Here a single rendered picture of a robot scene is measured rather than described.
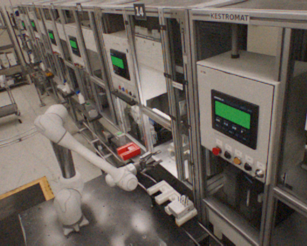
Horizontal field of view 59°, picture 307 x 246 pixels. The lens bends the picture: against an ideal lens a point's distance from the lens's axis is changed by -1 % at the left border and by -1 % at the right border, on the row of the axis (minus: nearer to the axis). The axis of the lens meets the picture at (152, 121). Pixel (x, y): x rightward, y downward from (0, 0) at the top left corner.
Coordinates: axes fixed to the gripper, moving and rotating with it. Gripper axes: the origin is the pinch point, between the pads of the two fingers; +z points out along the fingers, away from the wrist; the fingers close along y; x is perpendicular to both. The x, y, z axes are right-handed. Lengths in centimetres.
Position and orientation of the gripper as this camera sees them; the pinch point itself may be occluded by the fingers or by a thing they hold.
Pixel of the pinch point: (158, 157)
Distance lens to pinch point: 200.2
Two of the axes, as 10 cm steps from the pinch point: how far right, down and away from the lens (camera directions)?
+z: 8.4, -3.6, 4.1
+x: -5.3, -3.4, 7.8
